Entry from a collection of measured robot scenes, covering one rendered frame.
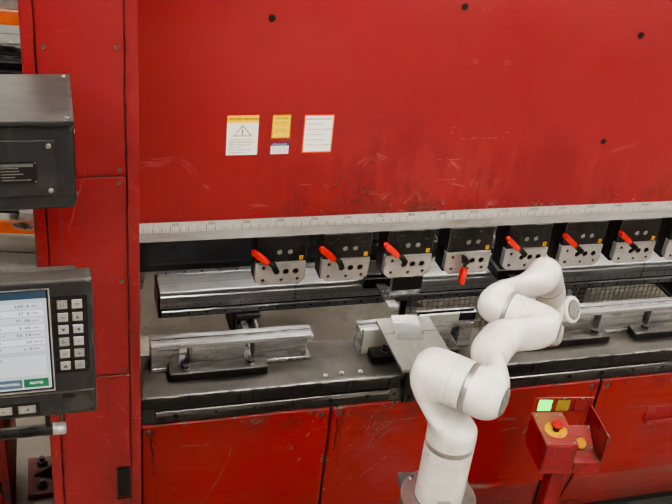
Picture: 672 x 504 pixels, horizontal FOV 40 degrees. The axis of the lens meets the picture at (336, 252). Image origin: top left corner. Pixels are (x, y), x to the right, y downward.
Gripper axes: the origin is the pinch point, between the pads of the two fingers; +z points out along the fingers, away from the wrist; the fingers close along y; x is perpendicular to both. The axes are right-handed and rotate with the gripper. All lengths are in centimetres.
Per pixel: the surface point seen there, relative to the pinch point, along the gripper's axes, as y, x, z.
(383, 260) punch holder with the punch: 28.2, 34.0, 8.0
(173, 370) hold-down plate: 13, 91, 49
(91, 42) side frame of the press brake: 103, 120, -9
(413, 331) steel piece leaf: 2.8, 27.4, 9.8
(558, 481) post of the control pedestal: -58, 1, -11
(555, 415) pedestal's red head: -36.3, -1.7, -14.2
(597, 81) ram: 64, -15, -46
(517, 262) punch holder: 14.6, -4.8, -11.1
